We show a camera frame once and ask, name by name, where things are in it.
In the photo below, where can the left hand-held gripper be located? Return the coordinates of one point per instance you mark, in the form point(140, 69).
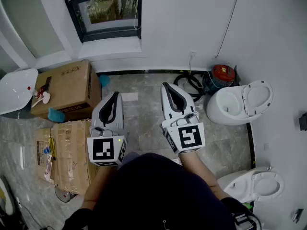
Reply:
point(103, 150)

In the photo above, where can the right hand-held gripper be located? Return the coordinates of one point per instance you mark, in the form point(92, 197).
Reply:
point(189, 135)

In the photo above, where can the person's left forearm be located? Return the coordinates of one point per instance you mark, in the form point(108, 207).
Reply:
point(98, 183)

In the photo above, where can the person's right forearm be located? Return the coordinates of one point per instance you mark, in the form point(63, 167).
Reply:
point(199, 169)

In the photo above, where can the teal plastic bag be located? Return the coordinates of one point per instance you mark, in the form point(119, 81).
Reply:
point(105, 80)

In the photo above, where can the printed cardboard box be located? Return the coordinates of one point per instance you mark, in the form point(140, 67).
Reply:
point(69, 90)

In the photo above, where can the white round toilet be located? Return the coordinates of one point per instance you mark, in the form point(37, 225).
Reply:
point(225, 104)

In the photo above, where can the teal cloth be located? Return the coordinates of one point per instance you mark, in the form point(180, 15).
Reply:
point(56, 116)

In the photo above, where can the flattened cardboard sheet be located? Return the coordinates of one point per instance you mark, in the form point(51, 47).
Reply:
point(72, 157)

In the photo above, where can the red vacuum cleaner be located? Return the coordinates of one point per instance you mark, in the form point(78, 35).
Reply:
point(223, 72)

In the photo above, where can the yellow packet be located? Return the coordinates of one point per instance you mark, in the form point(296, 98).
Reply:
point(52, 147)

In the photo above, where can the white bottles on box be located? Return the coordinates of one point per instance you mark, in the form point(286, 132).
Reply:
point(45, 97)

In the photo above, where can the blue cap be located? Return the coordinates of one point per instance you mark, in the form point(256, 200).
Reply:
point(47, 150)

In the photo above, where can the black framed window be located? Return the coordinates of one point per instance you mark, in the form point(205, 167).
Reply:
point(110, 36)

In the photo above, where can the grey round fan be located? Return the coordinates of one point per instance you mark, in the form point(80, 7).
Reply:
point(62, 195)

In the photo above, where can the person's dark shirt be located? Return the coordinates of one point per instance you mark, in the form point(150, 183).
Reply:
point(156, 195)

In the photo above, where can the white ceramic basin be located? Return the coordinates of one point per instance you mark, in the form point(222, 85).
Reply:
point(14, 90)

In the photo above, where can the white toilet with cistern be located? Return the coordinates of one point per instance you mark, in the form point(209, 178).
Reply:
point(239, 183)

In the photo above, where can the black wall fixture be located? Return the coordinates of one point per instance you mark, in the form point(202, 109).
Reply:
point(303, 122)

